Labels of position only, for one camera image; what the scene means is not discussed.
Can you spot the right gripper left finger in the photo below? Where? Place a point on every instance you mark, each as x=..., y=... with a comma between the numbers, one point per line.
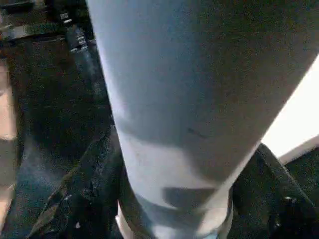
x=84, y=199

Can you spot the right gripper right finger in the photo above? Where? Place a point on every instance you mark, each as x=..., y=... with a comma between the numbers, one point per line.
x=274, y=209

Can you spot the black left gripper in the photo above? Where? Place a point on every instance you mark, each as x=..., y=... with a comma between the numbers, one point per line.
x=75, y=30

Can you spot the white plastic table top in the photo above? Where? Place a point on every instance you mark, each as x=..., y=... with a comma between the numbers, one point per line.
x=299, y=119

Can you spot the white plastic table leg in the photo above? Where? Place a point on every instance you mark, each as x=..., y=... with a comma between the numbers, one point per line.
x=199, y=99

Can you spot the black work mat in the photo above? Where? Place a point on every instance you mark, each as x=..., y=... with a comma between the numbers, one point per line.
x=50, y=124

